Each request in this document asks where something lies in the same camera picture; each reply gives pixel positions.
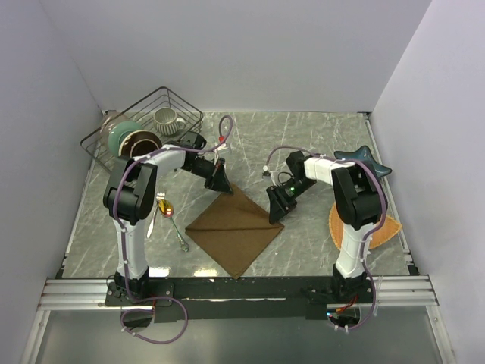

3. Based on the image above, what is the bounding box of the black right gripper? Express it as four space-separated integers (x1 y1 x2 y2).
267 178 318 224

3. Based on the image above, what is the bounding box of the brown ceramic bowl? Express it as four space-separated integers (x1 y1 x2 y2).
118 130 162 158

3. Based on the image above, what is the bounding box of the orange woven placemat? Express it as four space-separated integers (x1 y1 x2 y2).
328 204 402 249

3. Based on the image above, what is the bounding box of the striped ceramic mug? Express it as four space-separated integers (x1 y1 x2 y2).
153 107 186 137

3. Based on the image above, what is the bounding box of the silver fork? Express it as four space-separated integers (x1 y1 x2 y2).
146 192 166 238

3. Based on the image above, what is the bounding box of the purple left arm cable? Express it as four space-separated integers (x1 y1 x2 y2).
113 115 234 345

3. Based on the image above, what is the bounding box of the aluminium frame rail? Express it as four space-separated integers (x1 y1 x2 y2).
38 275 438 311

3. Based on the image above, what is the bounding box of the green ceramic bowl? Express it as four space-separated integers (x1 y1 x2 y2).
108 121 142 157

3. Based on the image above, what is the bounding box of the blue star-shaped dish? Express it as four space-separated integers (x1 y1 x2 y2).
334 145 393 179

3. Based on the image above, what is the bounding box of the clear glass jar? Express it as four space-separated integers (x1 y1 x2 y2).
99 111 124 143

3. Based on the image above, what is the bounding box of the iridescent spoon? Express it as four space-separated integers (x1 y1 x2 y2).
158 199 189 253

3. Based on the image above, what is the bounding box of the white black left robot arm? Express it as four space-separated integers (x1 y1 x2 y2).
103 132 233 305

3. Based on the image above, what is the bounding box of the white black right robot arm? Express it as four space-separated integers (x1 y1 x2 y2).
266 150 387 303

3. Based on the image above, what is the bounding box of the black wire dish rack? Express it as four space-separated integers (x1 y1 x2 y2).
80 86 204 173

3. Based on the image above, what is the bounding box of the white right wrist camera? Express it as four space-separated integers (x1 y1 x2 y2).
262 165 280 186

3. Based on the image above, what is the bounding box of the brown cloth napkin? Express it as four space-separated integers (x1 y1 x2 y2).
185 184 284 279

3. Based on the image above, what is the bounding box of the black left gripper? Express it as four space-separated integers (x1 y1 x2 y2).
183 156 233 196

